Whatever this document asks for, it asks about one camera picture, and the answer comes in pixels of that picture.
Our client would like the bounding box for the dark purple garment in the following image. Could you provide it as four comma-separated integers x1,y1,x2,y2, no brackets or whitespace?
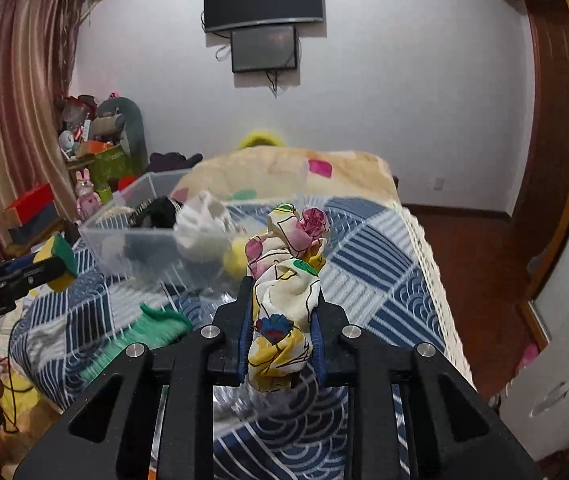
144,152,203,174

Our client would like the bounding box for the red box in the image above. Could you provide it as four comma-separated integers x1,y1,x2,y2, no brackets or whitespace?
4,183,54,228

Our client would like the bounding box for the green knitted cloth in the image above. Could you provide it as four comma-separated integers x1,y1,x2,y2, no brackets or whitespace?
79,304,193,386

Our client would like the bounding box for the green storage box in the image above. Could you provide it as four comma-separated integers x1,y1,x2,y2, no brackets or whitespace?
66,145,140,188

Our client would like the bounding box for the striped brown curtain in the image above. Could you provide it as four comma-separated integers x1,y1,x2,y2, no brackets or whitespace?
0,0,85,260

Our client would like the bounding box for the beige fleece blanket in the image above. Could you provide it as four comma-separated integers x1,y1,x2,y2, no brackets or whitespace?
172,146,399,206

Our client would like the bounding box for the clear plastic storage bin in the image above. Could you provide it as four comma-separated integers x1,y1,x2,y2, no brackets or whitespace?
79,148,308,290

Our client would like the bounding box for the yellow green sponge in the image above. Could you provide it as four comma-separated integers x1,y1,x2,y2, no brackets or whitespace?
33,234,77,292

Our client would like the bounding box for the grey green neck pillow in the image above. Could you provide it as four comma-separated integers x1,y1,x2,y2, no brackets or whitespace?
97,96,149,170

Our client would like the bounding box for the yellow curved headboard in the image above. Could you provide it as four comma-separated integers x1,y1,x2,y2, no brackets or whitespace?
236,129,285,151

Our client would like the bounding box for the white sock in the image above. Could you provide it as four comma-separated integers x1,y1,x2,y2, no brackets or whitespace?
174,191,240,263

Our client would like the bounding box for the floral fabric scrunchie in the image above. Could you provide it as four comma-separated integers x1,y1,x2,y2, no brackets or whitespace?
245,204,329,392

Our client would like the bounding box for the small wall monitor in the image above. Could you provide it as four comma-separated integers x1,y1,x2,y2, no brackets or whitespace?
230,25,297,74

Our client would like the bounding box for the pink rabbit toy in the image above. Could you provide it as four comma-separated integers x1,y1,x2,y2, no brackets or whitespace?
75,167,102,221

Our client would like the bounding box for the yellow round plush toy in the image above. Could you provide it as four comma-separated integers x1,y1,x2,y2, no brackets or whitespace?
222,236,250,281

